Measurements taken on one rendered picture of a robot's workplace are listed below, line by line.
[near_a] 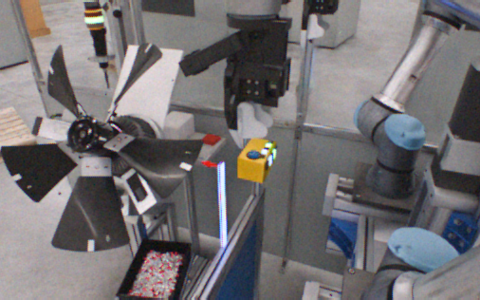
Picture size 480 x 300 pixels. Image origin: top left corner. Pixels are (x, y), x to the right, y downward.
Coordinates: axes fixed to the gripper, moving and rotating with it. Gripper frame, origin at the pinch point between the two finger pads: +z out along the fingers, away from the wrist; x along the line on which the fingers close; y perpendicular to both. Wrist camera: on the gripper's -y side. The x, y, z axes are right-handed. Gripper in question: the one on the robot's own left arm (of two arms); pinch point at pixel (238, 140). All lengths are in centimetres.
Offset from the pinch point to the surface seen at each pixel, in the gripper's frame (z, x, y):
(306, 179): 75, 95, 2
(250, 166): 39, 46, -13
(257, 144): 36, 57, -14
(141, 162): 26, 20, -38
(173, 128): 48, 75, -62
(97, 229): 46, 7, -49
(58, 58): 5, 37, -80
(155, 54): 0, 40, -42
